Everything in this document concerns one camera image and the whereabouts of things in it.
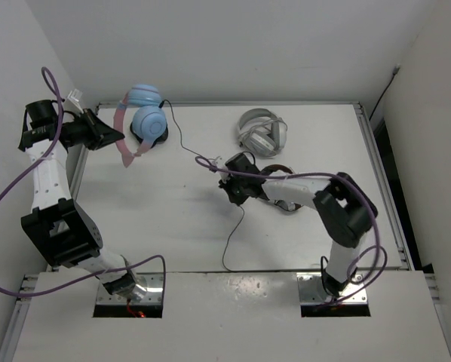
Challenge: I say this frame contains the pink blue cat-ear headphones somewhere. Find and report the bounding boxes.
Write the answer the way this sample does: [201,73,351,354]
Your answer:
[112,84,168,167]

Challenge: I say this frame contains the thin black headphone cable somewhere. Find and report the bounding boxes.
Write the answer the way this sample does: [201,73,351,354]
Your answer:
[159,98,249,272]

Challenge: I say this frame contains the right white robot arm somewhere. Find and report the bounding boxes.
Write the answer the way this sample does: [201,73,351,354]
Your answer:
[211,152,378,299]

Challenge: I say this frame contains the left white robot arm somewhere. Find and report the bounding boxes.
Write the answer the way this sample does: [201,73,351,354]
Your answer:
[18,100,145,301]

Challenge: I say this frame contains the brown silver headphones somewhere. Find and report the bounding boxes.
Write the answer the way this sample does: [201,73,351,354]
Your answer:
[260,164,302,213]

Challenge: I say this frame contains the black Panasonic headphones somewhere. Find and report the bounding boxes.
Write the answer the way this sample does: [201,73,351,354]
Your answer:
[129,125,169,148]

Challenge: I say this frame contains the white grey headphones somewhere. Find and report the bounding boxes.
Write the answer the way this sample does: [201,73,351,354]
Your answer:
[237,108,288,158]

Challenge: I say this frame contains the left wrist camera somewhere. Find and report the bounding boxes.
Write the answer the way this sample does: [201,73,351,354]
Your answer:
[65,88,83,113]

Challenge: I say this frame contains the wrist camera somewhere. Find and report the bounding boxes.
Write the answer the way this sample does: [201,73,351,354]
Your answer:
[65,88,83,113]
[207,156,225,172]

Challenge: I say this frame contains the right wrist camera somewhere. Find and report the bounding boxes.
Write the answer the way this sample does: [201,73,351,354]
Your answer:
[207,156,225,172]

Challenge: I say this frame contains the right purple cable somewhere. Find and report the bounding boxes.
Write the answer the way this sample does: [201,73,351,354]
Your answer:
[194,156,388,305]

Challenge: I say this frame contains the purple cable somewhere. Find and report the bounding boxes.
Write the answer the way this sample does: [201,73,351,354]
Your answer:
[194,156,388,305]
[0,66,167,296]

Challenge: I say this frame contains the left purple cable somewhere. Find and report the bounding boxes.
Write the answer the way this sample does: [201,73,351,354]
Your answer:
[0,66,167,296]

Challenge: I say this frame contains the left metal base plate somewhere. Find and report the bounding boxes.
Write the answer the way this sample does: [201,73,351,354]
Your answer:
[95,273,164,306]

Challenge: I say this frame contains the metal base plate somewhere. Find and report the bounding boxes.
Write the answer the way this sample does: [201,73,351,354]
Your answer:
[95,273,164,306]
[296,271,368,306]

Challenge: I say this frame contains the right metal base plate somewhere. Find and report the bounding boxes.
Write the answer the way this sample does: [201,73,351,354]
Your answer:
[296,271,368,306]

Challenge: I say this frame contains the black wall cable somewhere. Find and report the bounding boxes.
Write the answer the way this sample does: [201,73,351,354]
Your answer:
[368,67,400,125]

